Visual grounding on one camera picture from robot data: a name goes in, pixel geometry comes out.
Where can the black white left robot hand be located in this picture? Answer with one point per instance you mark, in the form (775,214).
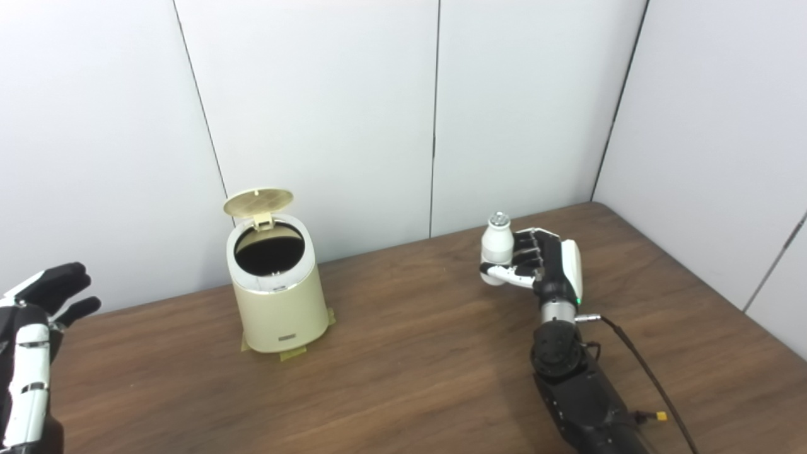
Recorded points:
(31,353)

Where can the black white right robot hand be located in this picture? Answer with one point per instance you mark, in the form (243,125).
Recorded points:
(555,268)

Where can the small white plastic bottle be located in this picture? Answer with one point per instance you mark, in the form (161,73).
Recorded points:
(497,243)

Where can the cream round bin lid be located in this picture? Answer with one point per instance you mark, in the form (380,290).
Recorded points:
(258,202)

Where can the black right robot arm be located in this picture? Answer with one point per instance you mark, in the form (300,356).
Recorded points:
(580,391)

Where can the cream-colored round bin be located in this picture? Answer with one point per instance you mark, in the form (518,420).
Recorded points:
(284,315)

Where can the yellow tape piece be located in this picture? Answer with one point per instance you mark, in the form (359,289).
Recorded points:
(331,316)
(293,354)

